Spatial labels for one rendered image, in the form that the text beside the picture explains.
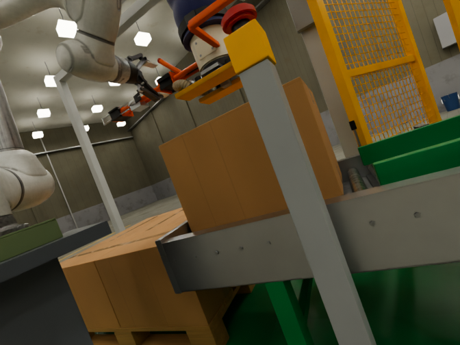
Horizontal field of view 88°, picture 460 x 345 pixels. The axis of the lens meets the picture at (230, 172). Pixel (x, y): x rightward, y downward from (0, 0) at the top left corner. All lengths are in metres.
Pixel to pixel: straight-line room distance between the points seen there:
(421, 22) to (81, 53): 8.74
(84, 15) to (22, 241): 0.64
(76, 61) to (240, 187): 0.62
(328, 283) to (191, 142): 0.65
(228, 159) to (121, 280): 0.89
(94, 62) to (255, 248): 0.72
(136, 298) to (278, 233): 0.94
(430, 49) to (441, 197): 8.37
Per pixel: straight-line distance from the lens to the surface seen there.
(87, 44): 0.86
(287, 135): 0.44
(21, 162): 1.12
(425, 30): 9.04
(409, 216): 0.67
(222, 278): 0.84
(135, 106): 1.29
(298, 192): 0.46
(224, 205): 0.91
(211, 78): 0.93
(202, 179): 0.92
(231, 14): 0.51
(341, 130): 1.91
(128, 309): 1.53
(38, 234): 0.88
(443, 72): 8.91
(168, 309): 1.33
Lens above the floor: 0.78
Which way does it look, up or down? 2 degrees down
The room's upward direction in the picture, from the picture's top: 21 degrees counter-clockwise
